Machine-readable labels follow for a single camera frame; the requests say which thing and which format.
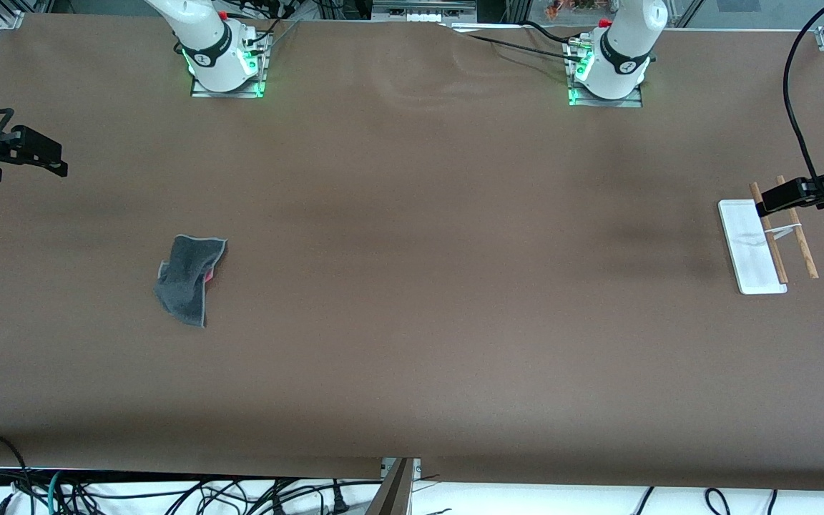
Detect orange plastic items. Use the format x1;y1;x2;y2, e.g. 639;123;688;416
544;0;600;19

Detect white rack base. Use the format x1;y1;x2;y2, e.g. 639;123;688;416
718;199;789;295

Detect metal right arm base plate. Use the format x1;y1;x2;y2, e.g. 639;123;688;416
190;32;268;99

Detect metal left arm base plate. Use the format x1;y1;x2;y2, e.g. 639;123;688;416
567;39;644;109

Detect grey and pink towel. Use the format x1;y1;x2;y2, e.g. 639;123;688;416
153;235;229;329

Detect black cable on table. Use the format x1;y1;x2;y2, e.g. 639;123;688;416
448;25;586;64
519;20;581;45

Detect white power strip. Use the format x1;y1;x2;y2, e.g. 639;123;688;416
372;0;478;23

